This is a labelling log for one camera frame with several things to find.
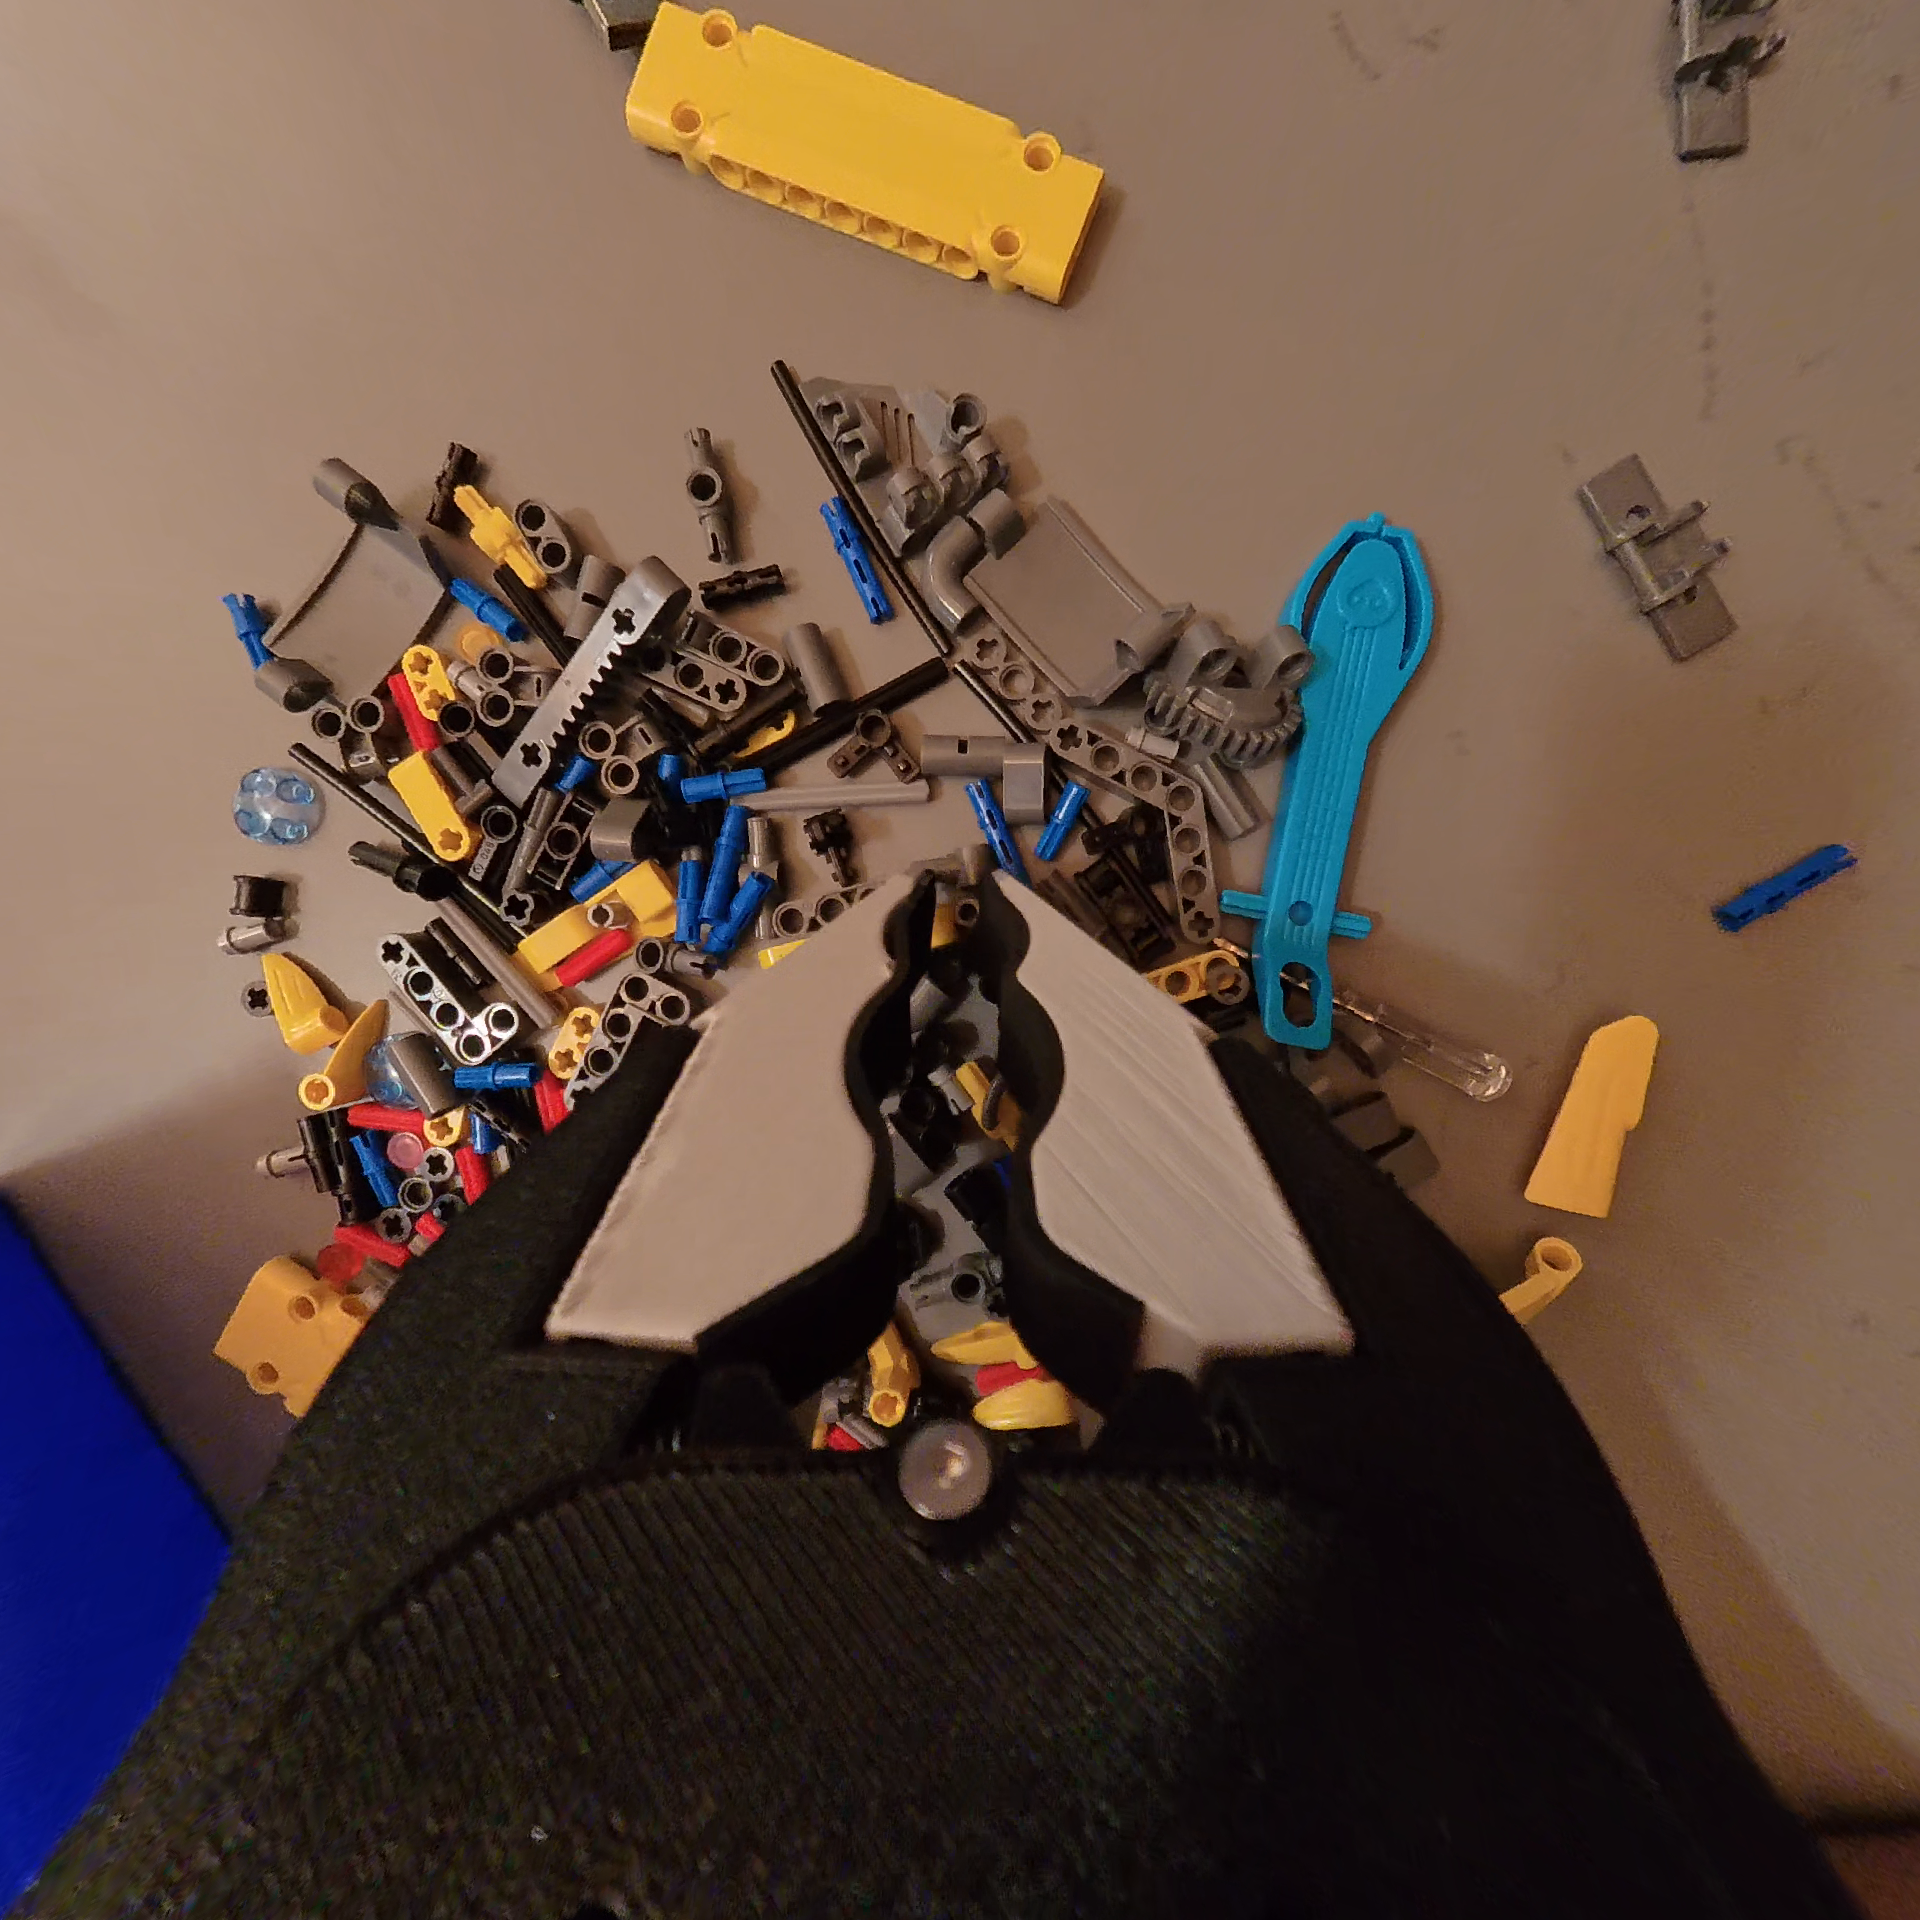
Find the yellow toy brick panel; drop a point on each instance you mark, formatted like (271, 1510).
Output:
(856, 136)

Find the yellow curved toy piece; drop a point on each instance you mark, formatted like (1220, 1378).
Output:
(1547, 1275)

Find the yellow wedge toy piece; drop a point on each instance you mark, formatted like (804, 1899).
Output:
(1599, 1117)

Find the long blue toy pin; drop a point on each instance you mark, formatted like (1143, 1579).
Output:
(1787, 886)

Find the teal brick separator tool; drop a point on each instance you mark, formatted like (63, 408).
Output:
(1328, 780)

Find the blue plastic bin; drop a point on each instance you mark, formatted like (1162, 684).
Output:
(76, 1500)

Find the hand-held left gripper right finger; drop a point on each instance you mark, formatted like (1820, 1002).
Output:
(1171, 1171)

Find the clear blue round plate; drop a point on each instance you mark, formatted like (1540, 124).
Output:
(283, 804)

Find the clear toy rod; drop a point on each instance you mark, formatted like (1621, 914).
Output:
(1442, 1059)

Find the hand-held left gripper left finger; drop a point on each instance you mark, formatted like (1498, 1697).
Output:
(720, 1185)

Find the pile of small toy pieces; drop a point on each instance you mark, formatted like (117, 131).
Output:
(600, 705)

